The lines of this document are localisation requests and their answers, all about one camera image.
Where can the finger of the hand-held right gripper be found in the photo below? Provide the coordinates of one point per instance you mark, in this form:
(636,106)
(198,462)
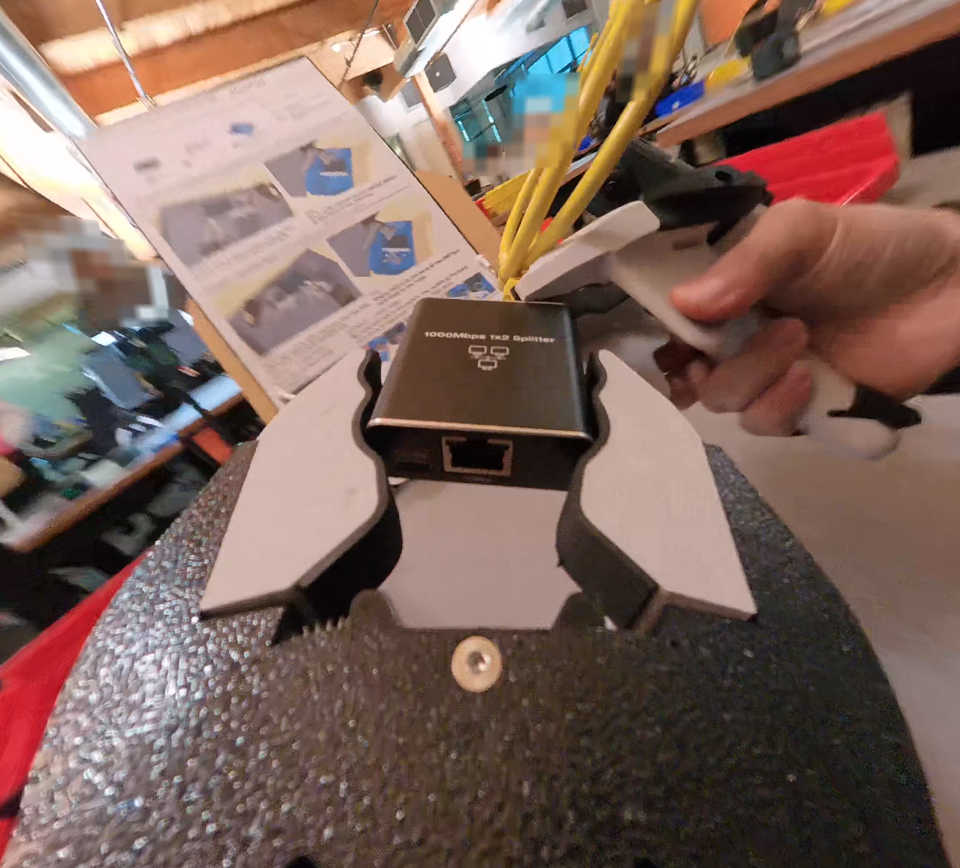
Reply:
(667,260)
(592,253)

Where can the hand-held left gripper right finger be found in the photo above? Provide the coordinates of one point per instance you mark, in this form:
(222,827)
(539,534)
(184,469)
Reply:
(667,508)

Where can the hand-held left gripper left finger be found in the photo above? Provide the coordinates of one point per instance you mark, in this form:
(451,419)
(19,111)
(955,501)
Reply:
(300,500)

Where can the black ethernet splitter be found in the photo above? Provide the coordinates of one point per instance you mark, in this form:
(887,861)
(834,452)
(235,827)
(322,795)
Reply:
(480,365)

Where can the person's right hand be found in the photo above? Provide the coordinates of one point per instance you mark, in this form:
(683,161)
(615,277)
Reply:
(847,290)

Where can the red plastic bin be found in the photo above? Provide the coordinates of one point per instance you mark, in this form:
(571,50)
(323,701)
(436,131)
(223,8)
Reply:
(30,658)
(817,152)

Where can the instruction poster board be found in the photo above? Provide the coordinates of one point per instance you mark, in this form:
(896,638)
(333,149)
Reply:
(285,208)

